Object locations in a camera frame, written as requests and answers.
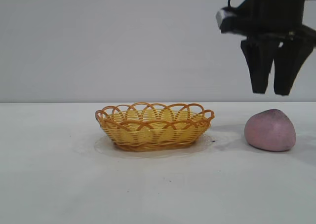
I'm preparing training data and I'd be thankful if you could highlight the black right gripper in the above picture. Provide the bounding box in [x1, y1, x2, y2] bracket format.
[240, 0, 316, 97]

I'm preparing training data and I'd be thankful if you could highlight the pink rounded stone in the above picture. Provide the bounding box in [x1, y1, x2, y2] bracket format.
[244, 108, 296, 152]

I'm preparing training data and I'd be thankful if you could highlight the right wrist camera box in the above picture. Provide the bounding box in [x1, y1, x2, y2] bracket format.
[215, 0, 260, 36]

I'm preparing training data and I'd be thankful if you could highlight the yellow woven plastic basket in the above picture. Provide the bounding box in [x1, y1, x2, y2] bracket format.
[95, 101, 215, 152]

